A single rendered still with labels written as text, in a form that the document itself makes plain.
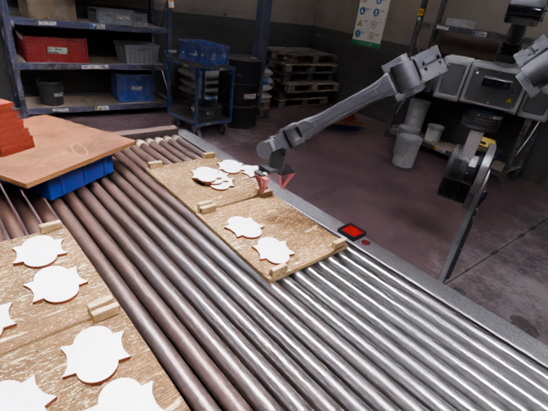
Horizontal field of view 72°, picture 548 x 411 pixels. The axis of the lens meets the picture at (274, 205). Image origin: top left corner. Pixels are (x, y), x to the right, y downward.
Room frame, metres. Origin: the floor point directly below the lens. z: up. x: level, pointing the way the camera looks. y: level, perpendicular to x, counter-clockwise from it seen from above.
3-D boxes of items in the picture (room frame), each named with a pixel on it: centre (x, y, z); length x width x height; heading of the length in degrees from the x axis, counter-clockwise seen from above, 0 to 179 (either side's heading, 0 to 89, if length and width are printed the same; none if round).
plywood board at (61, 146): (1.29, 0.92, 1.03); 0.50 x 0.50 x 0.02; 73
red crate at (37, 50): (4.58, 2.84, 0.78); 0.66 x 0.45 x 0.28; 132
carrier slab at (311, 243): (1.10, 0.00, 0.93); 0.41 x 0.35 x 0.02; 44
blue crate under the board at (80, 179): (1.27, 0.86, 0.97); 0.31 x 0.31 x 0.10; 73
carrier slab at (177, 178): (1.40, 0.29, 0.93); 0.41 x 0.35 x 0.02; 45
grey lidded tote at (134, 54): (5.21, 2.10, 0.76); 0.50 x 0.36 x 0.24; 138
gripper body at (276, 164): (1.22, 0.01, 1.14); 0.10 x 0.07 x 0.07; 134
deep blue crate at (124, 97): (5.20, 2.18, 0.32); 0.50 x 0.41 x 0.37; 128
